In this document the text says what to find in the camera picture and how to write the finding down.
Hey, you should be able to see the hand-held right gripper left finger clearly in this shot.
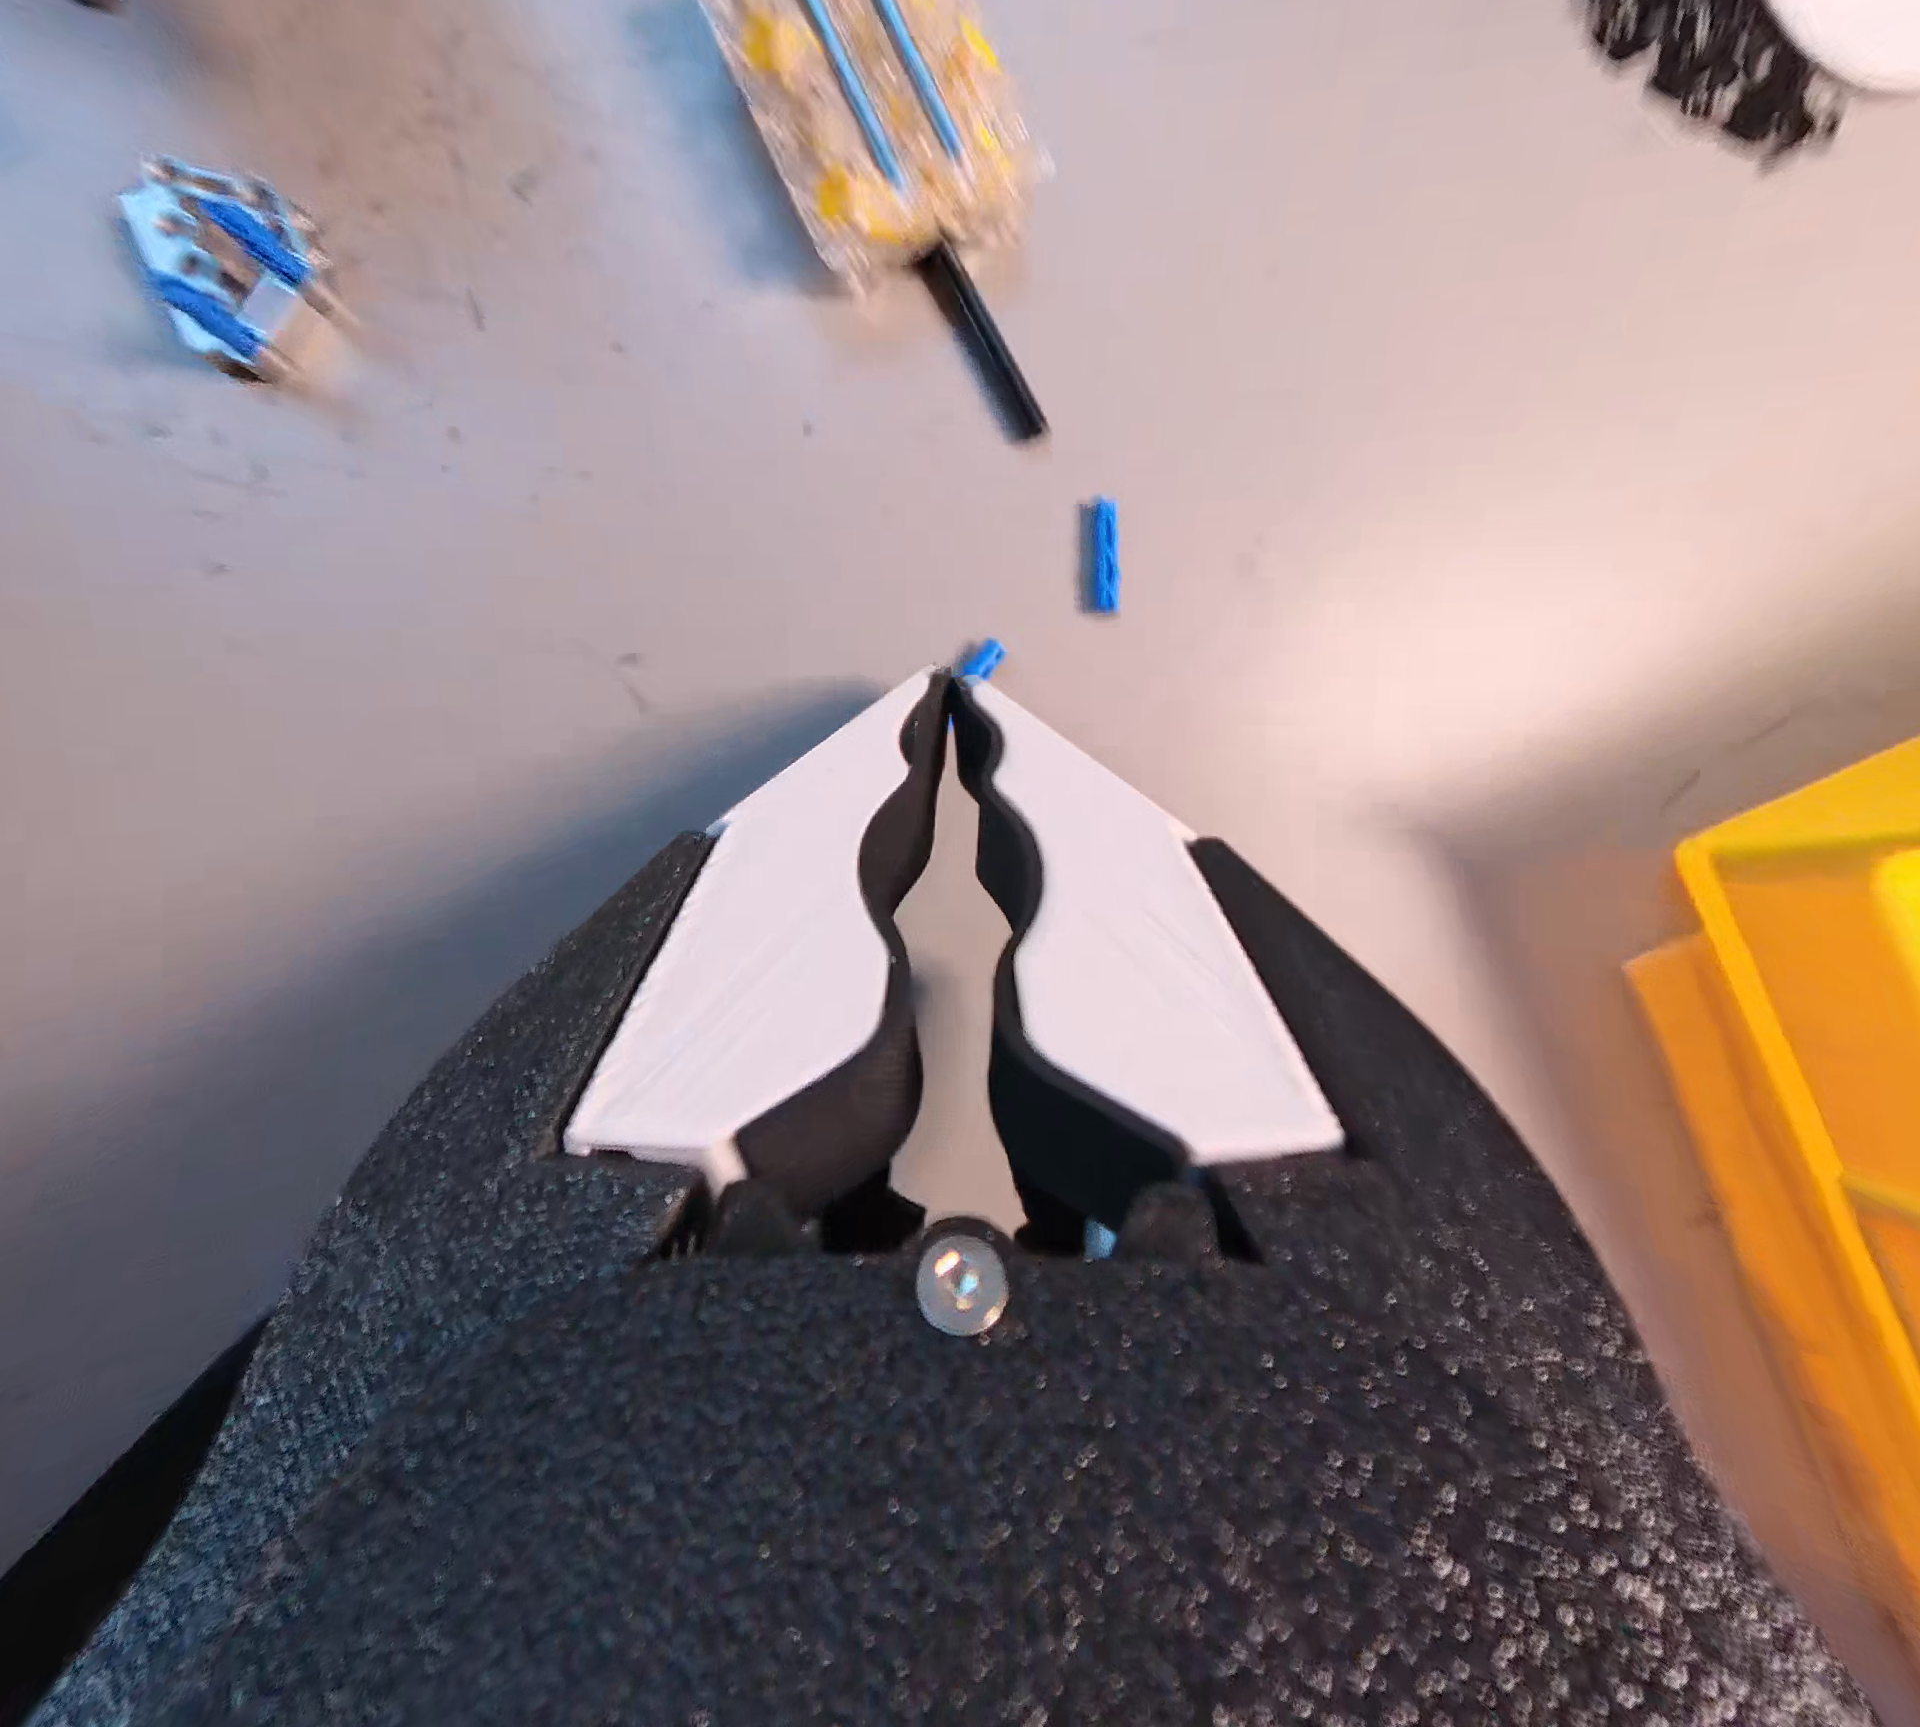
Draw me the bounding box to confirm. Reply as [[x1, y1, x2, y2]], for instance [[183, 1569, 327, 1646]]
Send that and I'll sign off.
[[562, 669, 958, 1191]]

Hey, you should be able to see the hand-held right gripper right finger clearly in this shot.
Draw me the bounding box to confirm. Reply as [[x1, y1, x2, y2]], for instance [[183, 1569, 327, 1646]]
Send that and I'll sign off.
[[954, 677, 1348, 1237]]

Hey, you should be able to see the clear engine block model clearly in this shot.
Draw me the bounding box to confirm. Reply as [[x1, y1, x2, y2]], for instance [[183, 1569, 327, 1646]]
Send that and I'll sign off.
[[686, 0, 1057, 445]]

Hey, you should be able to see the yellow plastic bin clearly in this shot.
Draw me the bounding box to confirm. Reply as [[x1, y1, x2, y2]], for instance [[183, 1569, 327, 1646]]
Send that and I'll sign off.
[[1625, 733, 1920, 1660]]

